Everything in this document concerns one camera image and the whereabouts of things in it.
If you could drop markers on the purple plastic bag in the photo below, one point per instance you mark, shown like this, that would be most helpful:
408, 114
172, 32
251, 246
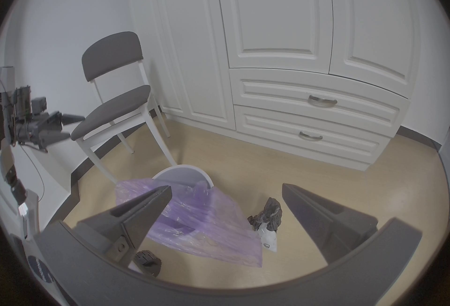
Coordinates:
218, 223

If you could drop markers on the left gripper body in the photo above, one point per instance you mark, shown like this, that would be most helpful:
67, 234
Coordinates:
38, 129

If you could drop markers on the white printed wrapper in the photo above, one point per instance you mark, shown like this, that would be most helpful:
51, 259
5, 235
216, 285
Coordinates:
267, 239

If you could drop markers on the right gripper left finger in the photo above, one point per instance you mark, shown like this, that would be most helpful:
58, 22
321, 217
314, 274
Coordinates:
140, 220

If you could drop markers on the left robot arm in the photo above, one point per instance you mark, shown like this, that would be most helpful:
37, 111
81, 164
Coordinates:
21, 104

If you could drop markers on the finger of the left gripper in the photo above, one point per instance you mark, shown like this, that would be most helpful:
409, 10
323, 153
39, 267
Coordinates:
70, 119
58, 139

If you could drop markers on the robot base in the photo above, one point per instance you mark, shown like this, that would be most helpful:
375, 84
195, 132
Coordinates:
39, 269

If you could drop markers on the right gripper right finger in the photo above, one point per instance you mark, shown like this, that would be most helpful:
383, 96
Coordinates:
323, 227

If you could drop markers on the white wardrobe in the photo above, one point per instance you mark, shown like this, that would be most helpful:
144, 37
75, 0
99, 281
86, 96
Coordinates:
281, 34

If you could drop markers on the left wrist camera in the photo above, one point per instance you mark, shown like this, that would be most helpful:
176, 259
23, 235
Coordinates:
39, 105

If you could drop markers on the grey and white chair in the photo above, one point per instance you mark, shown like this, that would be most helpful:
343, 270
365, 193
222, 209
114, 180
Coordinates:
116, 104

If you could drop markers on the white trash bin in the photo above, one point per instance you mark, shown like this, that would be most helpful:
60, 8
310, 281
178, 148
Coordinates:
182, 176

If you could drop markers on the crumpled black plastic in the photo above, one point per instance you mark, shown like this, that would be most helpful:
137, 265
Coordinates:
270, 215

